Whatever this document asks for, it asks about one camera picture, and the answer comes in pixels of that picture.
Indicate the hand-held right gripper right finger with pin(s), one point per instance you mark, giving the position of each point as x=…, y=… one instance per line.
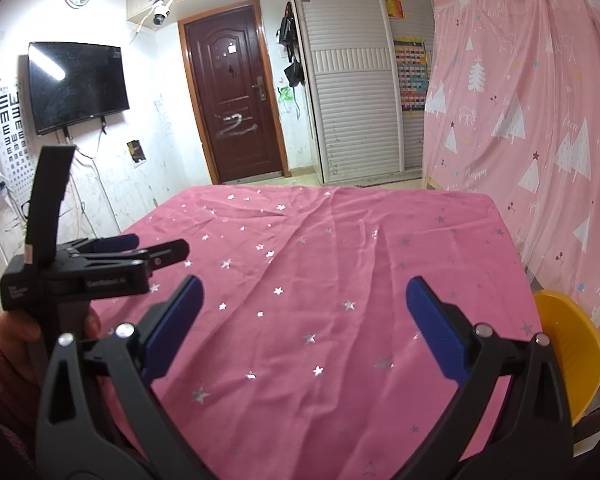
x=437, y=330

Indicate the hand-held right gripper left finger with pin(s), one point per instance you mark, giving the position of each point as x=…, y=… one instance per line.
x=172, y=330

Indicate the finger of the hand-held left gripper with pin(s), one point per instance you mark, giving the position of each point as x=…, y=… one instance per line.
x=167, y=254
x=115, y=243

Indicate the yellow plastic basin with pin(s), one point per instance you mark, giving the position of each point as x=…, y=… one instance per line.
x=575, y=350

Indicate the person's left hand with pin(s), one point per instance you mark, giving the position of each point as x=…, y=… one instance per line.
x=15, y=330

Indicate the pink star tablecloth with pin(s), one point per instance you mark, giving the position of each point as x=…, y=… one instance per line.
x=305, y=310

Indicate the eye chart poster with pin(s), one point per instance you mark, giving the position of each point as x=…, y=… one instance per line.
x=10, y=135

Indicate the dark brown door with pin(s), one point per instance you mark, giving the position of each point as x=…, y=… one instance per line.
x=235, y=100

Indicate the pink tree print curtain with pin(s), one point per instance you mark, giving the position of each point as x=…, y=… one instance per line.
x=530, y=135

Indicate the black hanging bag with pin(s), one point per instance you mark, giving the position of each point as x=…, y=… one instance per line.
x=293, y=74
x=286, y=25

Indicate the white louvered wardrobe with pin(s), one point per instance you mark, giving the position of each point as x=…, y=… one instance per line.
x=350, y=110

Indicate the colourful grid chart poster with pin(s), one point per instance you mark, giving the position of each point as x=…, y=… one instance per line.
x=410, y=72

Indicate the small orange poster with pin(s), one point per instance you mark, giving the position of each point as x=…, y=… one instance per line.
x=394, y=8

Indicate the wall electrical box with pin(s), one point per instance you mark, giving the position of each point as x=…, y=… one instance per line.
x=136, y=151

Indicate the black wall television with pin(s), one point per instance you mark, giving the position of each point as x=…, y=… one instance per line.
x=77, y=87

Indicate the white security camera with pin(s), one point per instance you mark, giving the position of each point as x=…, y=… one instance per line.
x=161, y=12

